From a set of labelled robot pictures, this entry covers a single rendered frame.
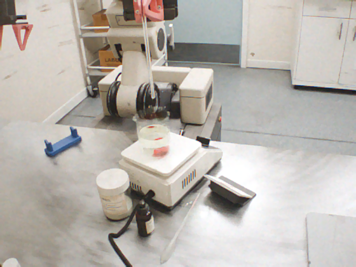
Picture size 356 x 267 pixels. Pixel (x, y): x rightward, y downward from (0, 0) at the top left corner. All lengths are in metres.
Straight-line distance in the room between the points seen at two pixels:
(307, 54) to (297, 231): 2.46
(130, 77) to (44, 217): 0.89
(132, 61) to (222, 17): 2.17
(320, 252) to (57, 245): 0.45
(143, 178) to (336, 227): 0.36
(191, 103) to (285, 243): 1.12
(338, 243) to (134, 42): 1.12
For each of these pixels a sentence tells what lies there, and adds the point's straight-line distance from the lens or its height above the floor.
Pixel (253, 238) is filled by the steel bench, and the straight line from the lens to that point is 0.57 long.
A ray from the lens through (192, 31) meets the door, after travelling 3.57.
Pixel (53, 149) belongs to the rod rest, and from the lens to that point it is 0.84.
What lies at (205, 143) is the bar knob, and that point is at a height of 0.80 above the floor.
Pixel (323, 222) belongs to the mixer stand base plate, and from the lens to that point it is 0.61.
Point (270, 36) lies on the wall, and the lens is 3.50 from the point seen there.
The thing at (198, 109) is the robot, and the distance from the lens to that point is 1.59.
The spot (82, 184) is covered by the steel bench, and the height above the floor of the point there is 0.75.
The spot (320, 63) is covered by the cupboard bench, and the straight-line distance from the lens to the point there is 3.00.
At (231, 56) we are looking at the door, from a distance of 3.57.
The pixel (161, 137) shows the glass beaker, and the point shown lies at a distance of 0.57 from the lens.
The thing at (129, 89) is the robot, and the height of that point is 0.65.
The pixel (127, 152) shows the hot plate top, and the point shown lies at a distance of 0.62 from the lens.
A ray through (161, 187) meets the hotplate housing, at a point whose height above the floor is 0.81.
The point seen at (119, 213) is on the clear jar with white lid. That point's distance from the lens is 0.59.
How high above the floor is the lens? 1.18
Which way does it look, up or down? 31 degrees down
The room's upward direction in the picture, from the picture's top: 3 degrees counter-clockwise
